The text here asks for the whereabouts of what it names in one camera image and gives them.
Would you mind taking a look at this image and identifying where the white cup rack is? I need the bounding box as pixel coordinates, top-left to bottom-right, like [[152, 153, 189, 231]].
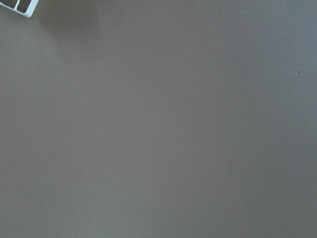
[[0, 0, 39, 18]]

